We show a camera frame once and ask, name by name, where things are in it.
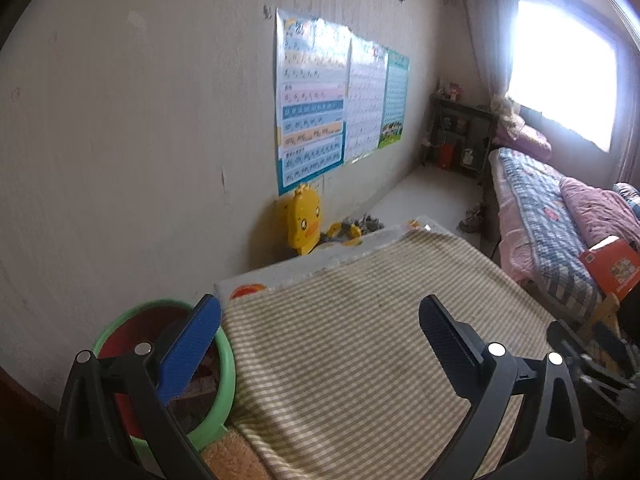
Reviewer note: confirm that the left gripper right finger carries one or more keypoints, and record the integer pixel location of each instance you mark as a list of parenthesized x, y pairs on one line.
[(547, 440)]

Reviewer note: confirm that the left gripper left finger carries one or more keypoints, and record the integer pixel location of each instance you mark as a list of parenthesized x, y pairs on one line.
[(92, 441)]

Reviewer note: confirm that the green red trash bin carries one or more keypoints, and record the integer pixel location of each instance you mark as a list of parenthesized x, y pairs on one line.
[(194, 372)]

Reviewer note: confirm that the wooden chair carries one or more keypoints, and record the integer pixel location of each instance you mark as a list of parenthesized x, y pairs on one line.
[(604, 313)]

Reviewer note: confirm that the pink quilt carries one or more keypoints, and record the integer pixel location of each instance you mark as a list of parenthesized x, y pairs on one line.
[(599, 213)]

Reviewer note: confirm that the plaid blue pillow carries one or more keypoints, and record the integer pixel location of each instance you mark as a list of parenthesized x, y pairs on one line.
[(630, 195)]

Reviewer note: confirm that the brown shoe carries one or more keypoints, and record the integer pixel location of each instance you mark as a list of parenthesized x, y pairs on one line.
[(473, 220)]

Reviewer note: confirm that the checkered beige tablecloth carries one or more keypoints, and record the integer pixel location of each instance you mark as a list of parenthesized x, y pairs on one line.
[(334, 377)]

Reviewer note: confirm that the folded purple blanket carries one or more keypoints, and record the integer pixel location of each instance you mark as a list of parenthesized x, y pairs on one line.
[(526, 140)]

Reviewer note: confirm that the yellow duck toy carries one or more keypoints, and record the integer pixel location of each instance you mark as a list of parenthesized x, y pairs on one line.
[(304, 218)]

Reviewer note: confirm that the red container on shelf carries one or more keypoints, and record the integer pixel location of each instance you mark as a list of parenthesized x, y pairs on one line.
[(446, 156)]

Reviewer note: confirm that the dark shelf unit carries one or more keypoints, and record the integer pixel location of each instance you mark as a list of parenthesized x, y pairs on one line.
[(470, 128)]

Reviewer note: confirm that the teal number poster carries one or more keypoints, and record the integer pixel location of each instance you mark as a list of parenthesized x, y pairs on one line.
[(395, 98)]

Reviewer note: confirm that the white chart poster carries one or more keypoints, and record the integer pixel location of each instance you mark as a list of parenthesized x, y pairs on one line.
[(365, 97)]

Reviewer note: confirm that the pinyin alphabet poster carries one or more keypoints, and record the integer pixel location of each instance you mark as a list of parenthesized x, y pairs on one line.
[(312, 58)]

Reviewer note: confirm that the purple curtain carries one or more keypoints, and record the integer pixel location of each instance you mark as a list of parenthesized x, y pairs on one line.
[(490, 25)]

